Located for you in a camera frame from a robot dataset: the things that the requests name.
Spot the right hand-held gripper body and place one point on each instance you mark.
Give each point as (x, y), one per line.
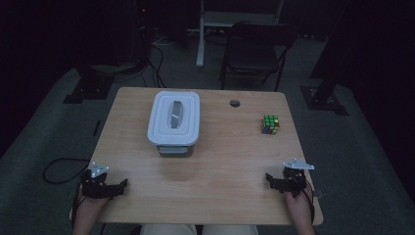
(295, 179)

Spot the black folding chair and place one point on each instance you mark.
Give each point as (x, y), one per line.
(257, 52)

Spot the white desk frame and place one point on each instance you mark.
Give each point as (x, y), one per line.
(225, 19)

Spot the person's left hand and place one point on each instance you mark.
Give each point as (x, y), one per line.
(89, 205)

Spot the multicoloured puzzle cube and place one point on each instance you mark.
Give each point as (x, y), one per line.
(270, 124)

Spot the clear grey storage box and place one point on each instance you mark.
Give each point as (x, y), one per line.
(175, 150)

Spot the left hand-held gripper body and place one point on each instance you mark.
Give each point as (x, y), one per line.
(94, 187)

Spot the person's right hand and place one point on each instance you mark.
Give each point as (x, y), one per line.
(300, 204)

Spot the dark computer tower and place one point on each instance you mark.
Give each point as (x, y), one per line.
(142, 32)

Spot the black stand base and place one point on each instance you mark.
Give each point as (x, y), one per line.
(321, 101)
(88, 89)

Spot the small black strip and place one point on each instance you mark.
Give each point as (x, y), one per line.
(96, 128)

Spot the person's legs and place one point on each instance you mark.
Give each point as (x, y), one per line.
(199, 230)

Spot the white box lid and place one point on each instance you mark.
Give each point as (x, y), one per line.
(174, 117)

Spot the grey tape piece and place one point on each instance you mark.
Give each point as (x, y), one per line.
(319, 194)

